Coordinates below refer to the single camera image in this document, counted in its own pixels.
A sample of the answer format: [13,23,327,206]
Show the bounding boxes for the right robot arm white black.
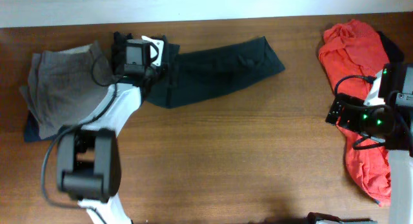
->
[325,63,412,223]

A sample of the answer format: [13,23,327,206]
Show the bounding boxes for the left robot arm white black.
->
[41,53,162,223]

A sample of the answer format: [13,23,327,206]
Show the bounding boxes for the grey folded pants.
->
[19,41,113,138]

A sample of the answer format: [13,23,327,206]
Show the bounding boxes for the black garment under red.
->
[378,31,405,63]

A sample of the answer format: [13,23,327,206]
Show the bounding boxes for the navy folded garment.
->
[23,112,65,143]

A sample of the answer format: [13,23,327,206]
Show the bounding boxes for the dark green t-shirt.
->
[137,36,285,108]

